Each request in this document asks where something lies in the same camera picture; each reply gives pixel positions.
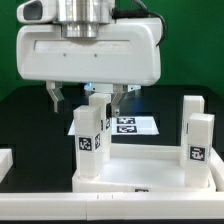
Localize white fence bar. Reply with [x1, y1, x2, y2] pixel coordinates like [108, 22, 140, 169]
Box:
[0, 149, 13, 183]
[0, 192, 224, 221]
[210, 149, 224, 192]

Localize white left fence bar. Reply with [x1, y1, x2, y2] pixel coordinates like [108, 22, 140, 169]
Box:
[0, 149, 13, 183]

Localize white right fence bar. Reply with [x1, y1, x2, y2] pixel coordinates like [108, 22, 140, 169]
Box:
[210, 149, 224, 192]

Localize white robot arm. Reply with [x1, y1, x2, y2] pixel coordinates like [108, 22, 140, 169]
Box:
[16, 0, 166, 116]

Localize white marker sheet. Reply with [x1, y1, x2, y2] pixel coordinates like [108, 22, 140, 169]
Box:
[68, 116, 159, 135]

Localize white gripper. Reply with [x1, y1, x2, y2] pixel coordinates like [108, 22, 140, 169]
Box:
[16, 0, 164, 117]

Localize white front fence bar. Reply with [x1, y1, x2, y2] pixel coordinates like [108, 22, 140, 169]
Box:
[0, 192, 224, 221]

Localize white square desk top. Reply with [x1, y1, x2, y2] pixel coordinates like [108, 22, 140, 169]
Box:
[72, 143, 216, 193]

